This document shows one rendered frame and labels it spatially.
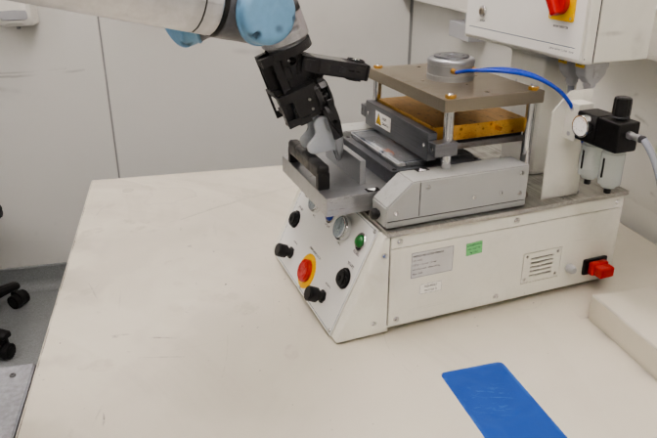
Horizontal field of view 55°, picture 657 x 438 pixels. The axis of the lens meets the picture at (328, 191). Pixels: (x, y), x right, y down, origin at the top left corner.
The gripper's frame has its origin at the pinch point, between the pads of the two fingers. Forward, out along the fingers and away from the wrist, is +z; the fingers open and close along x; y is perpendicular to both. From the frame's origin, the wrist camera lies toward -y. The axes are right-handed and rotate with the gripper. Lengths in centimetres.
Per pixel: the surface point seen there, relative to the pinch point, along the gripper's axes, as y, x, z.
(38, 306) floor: 97, -145, 71
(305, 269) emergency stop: 13.3, 0.9, 16.9
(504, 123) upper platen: -24.8, 10.1, 3.9
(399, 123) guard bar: -10.6, 1.8, -0.5
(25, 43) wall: 53, -160, -17
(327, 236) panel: 7.7, 1.3, 12.7
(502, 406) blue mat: 0.9, 37.3, 26.7
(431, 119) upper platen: -14.5, 5.8, -0.5
